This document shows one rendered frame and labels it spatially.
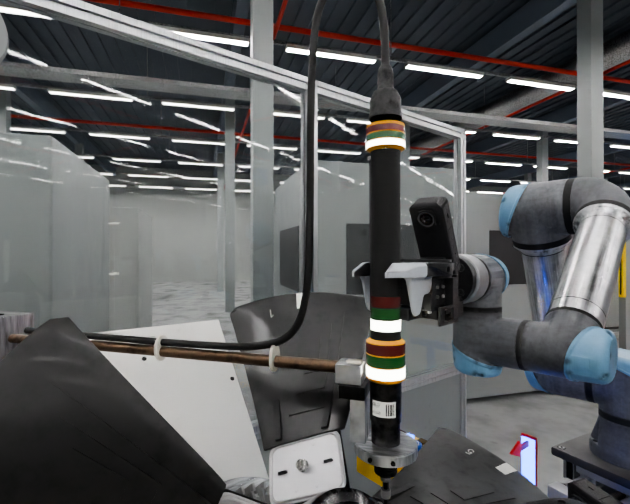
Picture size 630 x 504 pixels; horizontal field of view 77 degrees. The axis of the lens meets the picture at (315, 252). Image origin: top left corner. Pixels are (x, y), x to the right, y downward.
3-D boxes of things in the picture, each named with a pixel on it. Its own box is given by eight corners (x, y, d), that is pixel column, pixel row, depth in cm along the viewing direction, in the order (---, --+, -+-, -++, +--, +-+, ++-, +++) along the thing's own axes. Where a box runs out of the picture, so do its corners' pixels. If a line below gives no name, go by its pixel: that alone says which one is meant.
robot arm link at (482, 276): (489, 254, 59) (437, 254, 65) (477, 253, 56) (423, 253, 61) (489, 304, 59) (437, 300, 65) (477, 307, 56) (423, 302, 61)
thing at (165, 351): (7, 343, 61) (7, 334, 61) (17, 341, 62) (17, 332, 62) (351, 375, 45) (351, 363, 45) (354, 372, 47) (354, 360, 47)
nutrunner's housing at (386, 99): (365, 480, 43) (365, 61, 44) (371, 462, 47) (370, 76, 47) (401, 486, 42) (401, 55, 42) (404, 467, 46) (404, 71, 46)
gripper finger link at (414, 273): (412, 323, 40) (439, 312, 47) (412, 263, 40) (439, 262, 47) (383, 320, 41) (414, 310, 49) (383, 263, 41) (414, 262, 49)
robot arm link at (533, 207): (594, 415, 91) (567, 186, 77) (524, 398, 102) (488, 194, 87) (604, 383, 99) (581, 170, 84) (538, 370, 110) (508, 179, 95)
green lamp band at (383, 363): (362, 367, 43) (362, 356, 43) (369, 357, 47) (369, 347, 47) (403, 370, 42) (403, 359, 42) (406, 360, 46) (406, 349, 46)
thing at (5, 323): (-60, 366, 62) (-60, 311, 62) (-11, 355, 68) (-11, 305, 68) (-12, 372, 58) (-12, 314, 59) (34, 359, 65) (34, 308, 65)
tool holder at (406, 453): (330, 460, 43) (330, 369, 43) (344, 432, 50) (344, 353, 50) (416, 473, 40) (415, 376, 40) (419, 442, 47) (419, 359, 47)
